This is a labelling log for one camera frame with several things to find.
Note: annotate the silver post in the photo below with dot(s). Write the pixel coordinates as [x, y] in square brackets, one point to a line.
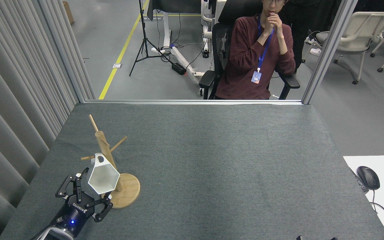
[329, 50]

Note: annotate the white desk leg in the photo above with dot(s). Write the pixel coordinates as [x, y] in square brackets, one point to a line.
[167, 30]

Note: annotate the black computer mouse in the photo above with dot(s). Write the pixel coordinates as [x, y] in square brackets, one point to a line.
[368, 177]

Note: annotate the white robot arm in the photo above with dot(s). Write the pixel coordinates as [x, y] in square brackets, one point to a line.
[57, 235]

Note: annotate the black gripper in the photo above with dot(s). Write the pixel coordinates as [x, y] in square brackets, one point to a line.
[75, 213]

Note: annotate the white office chair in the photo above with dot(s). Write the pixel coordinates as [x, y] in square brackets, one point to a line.
[358, 33]

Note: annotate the black office chair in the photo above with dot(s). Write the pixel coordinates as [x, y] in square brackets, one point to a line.
[208, 78]

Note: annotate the white power strip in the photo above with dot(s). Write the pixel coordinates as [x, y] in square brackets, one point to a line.
[314, 51]

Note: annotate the silver table rail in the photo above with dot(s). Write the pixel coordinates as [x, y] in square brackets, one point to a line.
[192, 102]

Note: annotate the white stand base bar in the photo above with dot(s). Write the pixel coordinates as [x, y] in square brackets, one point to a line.
[182, 60]

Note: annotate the person's right hand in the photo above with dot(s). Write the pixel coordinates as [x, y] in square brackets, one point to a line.
[269, 26]

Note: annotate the wooden cup rack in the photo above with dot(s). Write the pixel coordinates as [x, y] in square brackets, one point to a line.
[125, 193]

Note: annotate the seated person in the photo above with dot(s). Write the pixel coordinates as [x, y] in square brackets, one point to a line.
[242, 56]

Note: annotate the white floor plate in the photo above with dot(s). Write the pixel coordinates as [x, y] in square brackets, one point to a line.
[117, 66]

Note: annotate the person's left hand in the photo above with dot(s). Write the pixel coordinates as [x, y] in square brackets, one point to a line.
[278, 26]

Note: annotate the cardboard box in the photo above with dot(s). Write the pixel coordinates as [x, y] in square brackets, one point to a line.
[68, 13]

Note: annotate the grey curtain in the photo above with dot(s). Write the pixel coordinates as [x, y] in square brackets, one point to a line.
[12, 83]

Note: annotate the black tripod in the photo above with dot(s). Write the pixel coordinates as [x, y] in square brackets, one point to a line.
[142, 20]

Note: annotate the white hexagonal cup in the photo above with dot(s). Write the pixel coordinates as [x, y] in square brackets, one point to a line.
[103, 178]

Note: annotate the grey felt table cover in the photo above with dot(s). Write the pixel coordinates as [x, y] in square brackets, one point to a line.
[212, 160]

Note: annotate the standing person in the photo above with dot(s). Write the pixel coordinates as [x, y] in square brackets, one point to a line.
[298, 30]

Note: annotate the black cloth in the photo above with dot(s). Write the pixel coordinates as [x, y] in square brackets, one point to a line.
[175, 6]

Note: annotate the white wheeled stand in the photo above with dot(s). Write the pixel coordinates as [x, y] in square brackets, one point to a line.
[207, 33]

